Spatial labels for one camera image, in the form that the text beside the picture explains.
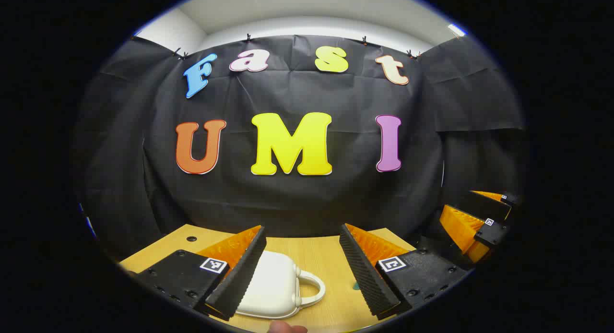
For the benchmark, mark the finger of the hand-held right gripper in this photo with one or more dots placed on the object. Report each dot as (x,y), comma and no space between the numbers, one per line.
(487,208)
(460,230)

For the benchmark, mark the white ceiling light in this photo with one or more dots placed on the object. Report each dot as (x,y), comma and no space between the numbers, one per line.
(456,30)

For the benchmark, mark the black backdrop cloth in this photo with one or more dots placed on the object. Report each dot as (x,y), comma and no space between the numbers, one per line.
(336,198)

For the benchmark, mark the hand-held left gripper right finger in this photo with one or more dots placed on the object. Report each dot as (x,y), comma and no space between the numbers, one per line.
(367,280)

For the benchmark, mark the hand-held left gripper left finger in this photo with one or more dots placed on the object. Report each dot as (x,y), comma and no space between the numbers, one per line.
(240,280)

